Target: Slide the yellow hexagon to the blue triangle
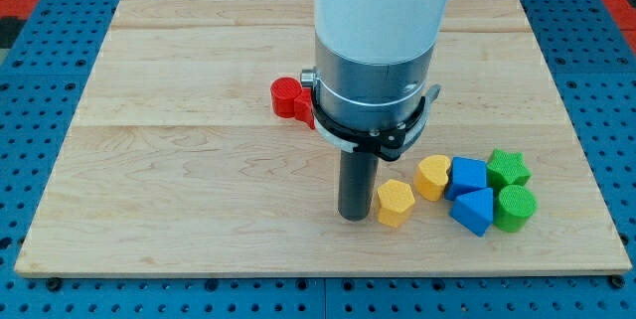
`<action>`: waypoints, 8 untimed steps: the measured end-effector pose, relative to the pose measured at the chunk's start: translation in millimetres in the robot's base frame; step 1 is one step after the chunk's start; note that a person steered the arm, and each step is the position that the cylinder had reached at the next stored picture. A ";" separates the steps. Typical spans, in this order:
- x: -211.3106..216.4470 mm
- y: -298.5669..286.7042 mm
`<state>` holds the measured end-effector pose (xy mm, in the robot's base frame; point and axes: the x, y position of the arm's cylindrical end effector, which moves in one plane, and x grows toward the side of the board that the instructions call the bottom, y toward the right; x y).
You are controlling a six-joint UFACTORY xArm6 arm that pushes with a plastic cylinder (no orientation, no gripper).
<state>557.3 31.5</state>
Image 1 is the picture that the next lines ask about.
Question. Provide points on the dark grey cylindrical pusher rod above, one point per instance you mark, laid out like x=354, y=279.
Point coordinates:
x=357, y=177

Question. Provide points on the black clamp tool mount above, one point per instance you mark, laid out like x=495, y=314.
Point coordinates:
x=388, y=144

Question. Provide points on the yellow hexagon block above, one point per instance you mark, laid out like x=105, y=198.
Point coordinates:
x=395, y=203

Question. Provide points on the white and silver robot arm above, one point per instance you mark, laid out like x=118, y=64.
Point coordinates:
x=368, y=91

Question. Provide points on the blue triangle block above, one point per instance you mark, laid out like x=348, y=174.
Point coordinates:
x=474, y=211

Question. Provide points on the yellow heart block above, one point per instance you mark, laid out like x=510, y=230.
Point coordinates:
x=431, y=176

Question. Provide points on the red angular block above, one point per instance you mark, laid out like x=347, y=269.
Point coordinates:
x=303, y=107

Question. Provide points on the blue cube block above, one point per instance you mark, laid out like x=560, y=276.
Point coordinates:
x=466, y=175

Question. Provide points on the red cylinder block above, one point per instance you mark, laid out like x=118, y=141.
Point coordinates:
x=283, y=92

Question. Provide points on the green star block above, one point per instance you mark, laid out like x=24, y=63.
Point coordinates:
x=505, y=168

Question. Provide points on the green cylinder block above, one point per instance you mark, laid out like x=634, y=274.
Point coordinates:
x=514, y=205

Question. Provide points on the light wooden board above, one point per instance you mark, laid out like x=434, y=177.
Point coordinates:
x=176, y=166

